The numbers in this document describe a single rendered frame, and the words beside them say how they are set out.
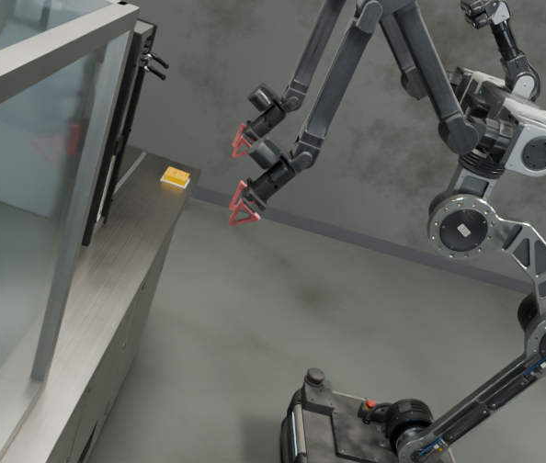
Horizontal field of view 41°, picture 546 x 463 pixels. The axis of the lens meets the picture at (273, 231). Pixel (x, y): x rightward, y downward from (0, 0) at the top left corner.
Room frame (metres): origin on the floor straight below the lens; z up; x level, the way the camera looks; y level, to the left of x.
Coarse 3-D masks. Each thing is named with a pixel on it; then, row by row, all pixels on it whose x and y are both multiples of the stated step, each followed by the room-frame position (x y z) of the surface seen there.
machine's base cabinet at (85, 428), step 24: (168, 240) 2.20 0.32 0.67; (144, 288) 1.89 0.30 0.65; (144, 312) 2.13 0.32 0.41; (120, 336) 1.64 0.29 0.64; (120, 360) 1.82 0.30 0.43; (96, 384) 1.42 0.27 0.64; (120, 384) 2.05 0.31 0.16; (96, 408) 1.55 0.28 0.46; (72, 432) 1.25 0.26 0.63; (96, 432) 1.72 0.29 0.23; (72, 456) 1.36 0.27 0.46
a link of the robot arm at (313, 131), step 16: (352, 16) 1.80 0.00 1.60; (368, 16) 1.71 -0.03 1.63; (352, 32) 1.73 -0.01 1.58; (368, 32) 1.71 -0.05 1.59; (352, 48) 1.74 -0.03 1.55; (336, 64) 1.73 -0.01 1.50; (352, 64) 1.74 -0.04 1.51; (336, 80) 1.73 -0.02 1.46; (320, 96) 1.73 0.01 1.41; (336, 96) 1.74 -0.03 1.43; (320, 112) 1.73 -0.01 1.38; (304, 128) 1.73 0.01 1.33; (320, 128) 1.73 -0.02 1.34; (304, 144) 1.72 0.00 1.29; (320, 144) 1.73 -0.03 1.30
